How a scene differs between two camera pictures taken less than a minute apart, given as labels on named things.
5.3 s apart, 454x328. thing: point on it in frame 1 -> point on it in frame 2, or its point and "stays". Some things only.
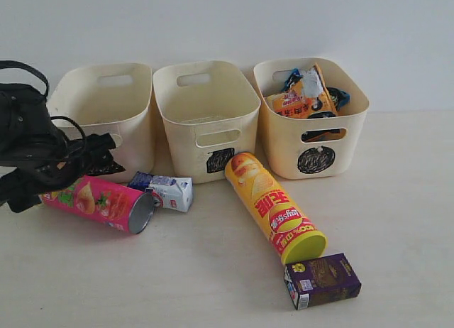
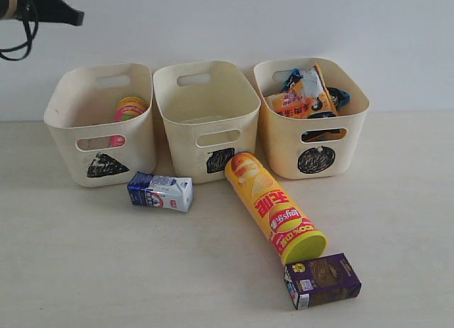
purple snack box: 320,281 stays
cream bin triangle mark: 113,99 stays
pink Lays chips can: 104,201 -> 127,108
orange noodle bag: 307,96 stays
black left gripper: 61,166 -> 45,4
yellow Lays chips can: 270,211 stays
